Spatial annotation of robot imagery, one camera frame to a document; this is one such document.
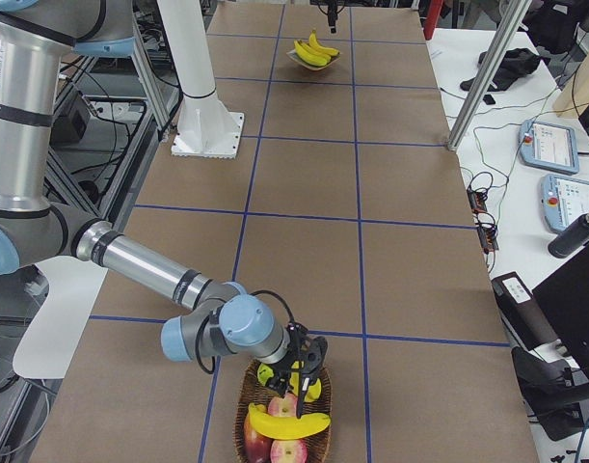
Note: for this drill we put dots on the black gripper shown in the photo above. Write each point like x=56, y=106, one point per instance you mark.
x=281, y=375
x=332, y=19

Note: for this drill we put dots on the yellow banana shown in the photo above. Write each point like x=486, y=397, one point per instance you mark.
x=316, y=53
x=308, y=58
x=318, y=46
x=287, y=428

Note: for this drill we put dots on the woven wicker basket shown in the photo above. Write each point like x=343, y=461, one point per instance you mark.
x=252, y=391

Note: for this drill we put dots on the yellow starfruit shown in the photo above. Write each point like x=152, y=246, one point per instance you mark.
x=312, y=390

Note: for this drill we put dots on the red apple upper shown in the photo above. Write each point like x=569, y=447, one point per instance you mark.
x=283, y=406

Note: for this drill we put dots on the red apple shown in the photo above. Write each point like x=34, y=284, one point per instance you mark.
x=283, y=406
x=289, y=451

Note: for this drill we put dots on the green pear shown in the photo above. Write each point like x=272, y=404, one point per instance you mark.
x=265, y=375

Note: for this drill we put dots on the red apple lower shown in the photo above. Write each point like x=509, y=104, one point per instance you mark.
x=289, y=451

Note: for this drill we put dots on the dark red mango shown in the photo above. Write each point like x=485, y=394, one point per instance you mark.
x=256, y=446

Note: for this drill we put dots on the black jacket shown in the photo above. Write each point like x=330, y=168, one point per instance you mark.
x=516, y=64

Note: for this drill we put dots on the black box white label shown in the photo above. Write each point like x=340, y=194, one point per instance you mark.
x=519, y=307

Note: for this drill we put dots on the orange circuit board strip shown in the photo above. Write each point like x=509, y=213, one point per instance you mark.
x=484, y=221

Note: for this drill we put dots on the upper blue teach pendant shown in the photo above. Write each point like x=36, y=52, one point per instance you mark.
x=549, y=146

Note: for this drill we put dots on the blue teach pendant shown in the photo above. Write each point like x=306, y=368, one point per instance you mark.
x=563, y=200
x=549, y=146

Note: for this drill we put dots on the black monitor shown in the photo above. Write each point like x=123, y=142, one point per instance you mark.
x=563, y=297

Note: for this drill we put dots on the lower blue teach pendant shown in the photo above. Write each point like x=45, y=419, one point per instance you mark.
x=563, y=200

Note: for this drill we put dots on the black water bottle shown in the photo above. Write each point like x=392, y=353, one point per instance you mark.
x=573, y=237

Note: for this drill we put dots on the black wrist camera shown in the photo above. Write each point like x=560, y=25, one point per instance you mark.
x=307, y=354

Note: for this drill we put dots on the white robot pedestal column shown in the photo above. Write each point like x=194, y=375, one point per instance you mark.
x=205, y=127

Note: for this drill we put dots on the aluminium frame post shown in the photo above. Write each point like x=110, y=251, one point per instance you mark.
x=506, y=30

